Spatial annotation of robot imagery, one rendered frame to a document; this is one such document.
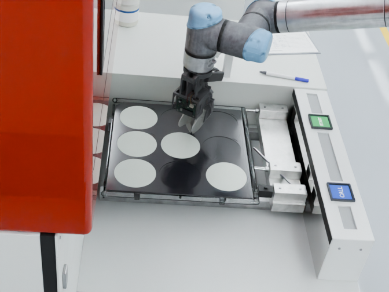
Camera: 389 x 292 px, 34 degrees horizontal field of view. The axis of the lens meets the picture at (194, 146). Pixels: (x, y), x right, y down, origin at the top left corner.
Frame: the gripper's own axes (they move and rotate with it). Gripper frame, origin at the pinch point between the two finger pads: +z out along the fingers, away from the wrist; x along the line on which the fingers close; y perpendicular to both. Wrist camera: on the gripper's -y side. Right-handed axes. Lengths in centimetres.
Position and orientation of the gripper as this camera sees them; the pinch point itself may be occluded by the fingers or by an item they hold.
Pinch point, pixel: (193, 127)
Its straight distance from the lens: 164.5
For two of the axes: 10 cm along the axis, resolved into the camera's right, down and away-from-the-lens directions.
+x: 8.8, 3.7, -3.0
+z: -1.1, 7.6, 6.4
